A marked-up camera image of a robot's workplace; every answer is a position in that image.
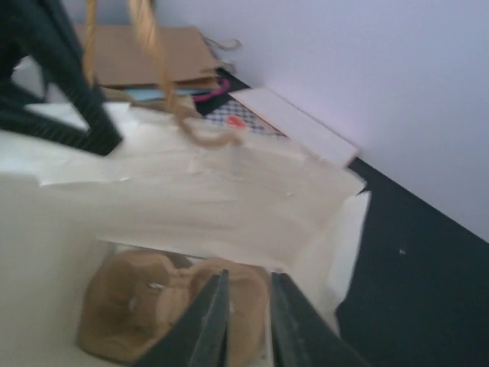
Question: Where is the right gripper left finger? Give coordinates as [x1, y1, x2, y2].
[134, 270, 230, 367]

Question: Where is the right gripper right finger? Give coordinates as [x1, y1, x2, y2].
[270, 272, 369, 367]

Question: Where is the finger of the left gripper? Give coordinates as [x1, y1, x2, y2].
[1, 1, 123, 156]

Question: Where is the single cardboard cup carrier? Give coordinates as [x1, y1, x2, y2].
[78, 251, 270, 366]

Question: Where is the cream paper bag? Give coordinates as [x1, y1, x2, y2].
[0, 0, 374, 367]

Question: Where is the brown kraft paper bag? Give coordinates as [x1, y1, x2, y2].
[92, 24, 221, 90]

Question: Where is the blue checkered bakery bag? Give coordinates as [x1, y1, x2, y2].
[205, 88, 358, 167]

